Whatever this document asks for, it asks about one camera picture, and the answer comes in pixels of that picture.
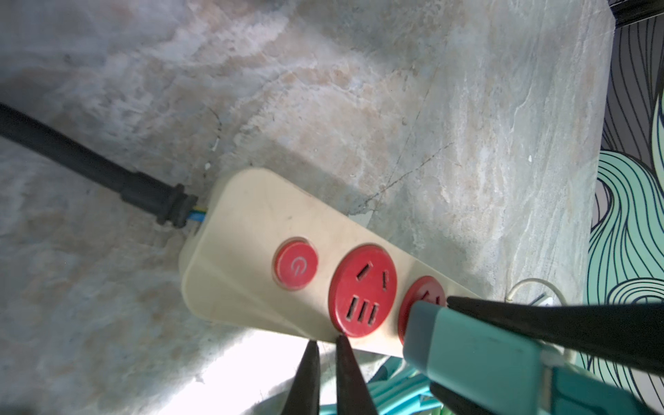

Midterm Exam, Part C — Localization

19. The teal charging cable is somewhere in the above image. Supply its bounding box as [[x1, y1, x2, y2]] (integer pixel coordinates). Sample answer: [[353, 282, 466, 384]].
[[318, 355, 458, 415]]

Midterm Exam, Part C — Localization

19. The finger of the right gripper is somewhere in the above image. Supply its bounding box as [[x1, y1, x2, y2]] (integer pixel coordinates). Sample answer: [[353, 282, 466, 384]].
[[430, 382, 494, 415], [447, 297, 663, 376]]

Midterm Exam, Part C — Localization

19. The black power cable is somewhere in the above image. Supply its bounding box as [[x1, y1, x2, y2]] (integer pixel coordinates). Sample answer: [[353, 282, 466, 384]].
[[0, 101, 201, 229]]

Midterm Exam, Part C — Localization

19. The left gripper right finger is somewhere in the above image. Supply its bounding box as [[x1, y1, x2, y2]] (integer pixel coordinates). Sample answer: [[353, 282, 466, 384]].
[[335, 335, 378, 415]]

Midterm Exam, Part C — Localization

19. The teal charger plug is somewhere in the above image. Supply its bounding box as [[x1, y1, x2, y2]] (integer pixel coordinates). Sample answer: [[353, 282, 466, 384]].
[[403, 301, 651, 414]]

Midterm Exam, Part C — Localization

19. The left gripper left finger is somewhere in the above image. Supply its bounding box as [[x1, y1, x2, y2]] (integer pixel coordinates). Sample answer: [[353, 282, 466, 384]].
[[281, 340, 321, 415]]

